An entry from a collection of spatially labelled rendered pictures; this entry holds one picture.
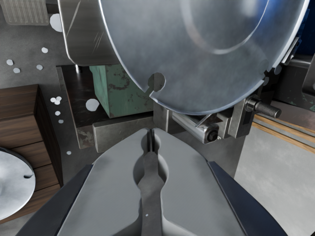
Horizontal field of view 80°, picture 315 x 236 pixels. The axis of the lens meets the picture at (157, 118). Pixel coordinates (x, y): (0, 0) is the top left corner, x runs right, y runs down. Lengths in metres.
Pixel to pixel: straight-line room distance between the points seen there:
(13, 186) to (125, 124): 0.50
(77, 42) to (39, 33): 0.78
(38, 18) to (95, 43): 0.62
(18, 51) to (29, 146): 0.42
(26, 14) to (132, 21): 0.63
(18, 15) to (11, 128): 0.36
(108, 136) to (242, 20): 0.29
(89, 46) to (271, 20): 0.24
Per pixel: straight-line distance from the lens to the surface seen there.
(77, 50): 0.19
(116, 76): 0.34
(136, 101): 0.37
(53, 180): 0.81
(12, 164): 0.74
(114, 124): 0.38
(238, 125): 0.40
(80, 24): 0.19
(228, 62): 0.28
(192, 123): 0.29
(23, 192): 0.81
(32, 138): 0.71
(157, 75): 0.35
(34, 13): 0.80
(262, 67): 0.33
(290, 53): 0.36
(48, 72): 0.99
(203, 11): 0.23
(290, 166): 1.83
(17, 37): 0.98
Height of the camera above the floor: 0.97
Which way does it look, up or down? 52 degrees down
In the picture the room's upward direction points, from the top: 132 degrees clockwise
